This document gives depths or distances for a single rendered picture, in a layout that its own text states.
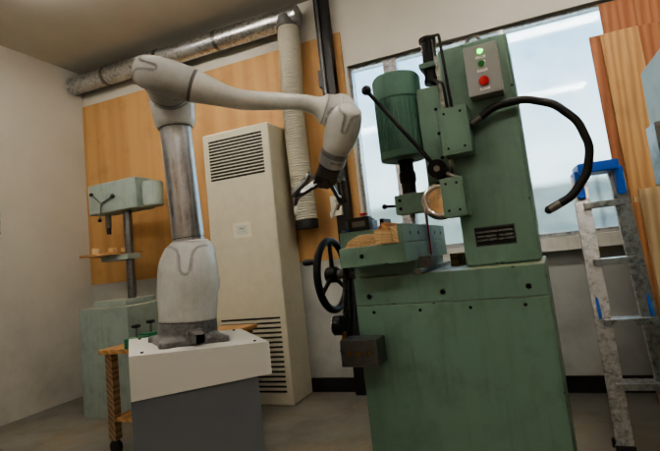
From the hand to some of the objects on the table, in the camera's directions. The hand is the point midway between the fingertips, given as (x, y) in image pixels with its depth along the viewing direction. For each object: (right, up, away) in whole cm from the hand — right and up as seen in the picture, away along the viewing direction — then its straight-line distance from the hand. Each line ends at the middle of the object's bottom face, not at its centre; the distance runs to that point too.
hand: (313, 212), depth 167 cm
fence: (+39, -10, -1) cm, 40 cm away
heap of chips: (+18, -10, -18) cm, 27 cm away
